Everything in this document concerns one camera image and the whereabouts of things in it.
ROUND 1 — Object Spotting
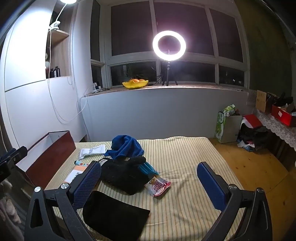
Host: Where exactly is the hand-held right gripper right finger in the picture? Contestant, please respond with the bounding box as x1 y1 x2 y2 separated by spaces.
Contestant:
196 161 273 241

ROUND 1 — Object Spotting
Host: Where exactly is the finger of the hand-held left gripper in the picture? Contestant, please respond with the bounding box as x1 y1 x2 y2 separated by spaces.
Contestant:
0 146 28 183

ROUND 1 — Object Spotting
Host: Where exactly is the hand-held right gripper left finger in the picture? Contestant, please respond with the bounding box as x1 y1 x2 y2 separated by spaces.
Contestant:
24 160 102 241

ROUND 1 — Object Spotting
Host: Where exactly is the orange and white card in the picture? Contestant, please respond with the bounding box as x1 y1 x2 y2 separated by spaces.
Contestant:
65 169 85 184

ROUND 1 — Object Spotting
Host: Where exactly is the black knit glove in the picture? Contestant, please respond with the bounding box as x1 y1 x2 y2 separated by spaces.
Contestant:
100 156 151 195

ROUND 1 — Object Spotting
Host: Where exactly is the black cloth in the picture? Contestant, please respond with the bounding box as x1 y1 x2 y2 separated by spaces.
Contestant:
83 190 151 240

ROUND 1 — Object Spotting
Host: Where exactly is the red-brown cardboard box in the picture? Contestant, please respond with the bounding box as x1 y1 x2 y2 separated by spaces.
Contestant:
16 130 77 189

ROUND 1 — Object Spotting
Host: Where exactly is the teal plastic item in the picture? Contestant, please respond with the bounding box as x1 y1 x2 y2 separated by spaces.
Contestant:
138 162 160 180

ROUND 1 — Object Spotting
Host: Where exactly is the white plastic packet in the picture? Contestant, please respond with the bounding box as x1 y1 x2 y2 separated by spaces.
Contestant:
79 144 106 160

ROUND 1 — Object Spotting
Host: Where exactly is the striped yellow bedsheet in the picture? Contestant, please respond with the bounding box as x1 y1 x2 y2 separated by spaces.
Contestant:
44 136 245 241

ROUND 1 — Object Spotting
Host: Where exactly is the red and white sachet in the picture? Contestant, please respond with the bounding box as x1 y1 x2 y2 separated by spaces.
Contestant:
146 176 172 198

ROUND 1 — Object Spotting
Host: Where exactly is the blue cloth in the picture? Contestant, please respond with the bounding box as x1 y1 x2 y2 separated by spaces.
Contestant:
104 134 145 160

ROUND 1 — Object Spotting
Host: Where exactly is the white cabinet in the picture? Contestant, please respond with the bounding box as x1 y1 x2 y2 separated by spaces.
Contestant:
0 0 93 149

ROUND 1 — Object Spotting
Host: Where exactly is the green and grey carton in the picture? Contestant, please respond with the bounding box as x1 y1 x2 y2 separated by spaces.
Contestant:
215 105 243 144

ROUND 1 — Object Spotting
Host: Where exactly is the pile of dark clothes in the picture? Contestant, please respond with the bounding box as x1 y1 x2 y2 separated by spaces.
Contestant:
237 125 275 152

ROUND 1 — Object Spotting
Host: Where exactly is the red cloth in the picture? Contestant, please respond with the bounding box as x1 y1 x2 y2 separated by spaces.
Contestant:
242 114 263 128

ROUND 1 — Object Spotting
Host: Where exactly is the white lace tablecloth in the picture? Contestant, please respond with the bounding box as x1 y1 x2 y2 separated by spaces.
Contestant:
255 109 296 149

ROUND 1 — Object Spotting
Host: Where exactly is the brown cardboard sheet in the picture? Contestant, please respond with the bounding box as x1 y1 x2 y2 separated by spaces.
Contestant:
256 90 273 113

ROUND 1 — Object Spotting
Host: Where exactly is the red shoe box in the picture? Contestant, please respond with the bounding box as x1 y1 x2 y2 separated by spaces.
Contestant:
272 105 296 127

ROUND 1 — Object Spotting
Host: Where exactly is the yellow fruit bowl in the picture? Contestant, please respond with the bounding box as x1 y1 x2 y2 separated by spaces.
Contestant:
122 79 149 89

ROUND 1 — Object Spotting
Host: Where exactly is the black tripod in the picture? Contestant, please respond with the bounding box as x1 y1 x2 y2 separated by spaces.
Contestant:
162 61 178 87

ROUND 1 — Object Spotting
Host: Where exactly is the white clip lamp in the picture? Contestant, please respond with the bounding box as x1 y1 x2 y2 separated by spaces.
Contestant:
48 0 78 33

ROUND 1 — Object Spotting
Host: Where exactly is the white cable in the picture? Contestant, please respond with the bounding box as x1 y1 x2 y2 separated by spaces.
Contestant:
47 30 88 123

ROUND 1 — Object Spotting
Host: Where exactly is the wooden wall shelf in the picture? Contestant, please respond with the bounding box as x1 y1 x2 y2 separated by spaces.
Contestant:
46 0 71 79

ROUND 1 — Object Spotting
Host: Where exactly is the white window frame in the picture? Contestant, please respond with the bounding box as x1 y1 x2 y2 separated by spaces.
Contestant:
90 0 250 88

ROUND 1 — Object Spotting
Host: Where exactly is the ring light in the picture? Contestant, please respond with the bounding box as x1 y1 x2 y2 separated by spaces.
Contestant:
152 31 186 62

